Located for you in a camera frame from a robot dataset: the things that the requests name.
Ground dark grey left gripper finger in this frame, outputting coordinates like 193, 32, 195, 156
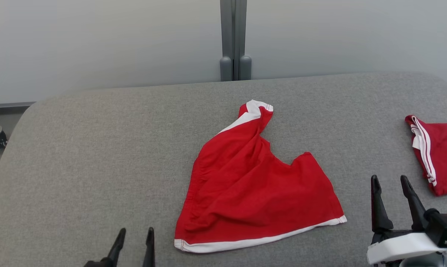
142, 227, 156, 267
106, 227, 127, 267

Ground red white-striped shorts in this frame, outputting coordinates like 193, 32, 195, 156
405, 115, 447, 197

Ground red shorts with white trim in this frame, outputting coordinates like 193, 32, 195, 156
174, 99, 348, 254

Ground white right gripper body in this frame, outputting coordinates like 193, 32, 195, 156
367, 228, 447, 266

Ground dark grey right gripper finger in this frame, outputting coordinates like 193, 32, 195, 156
370, 175, 394, 233
400, 175, 430, 231

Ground grey metal partition post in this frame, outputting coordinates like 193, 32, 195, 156
219, 0, 252, 81

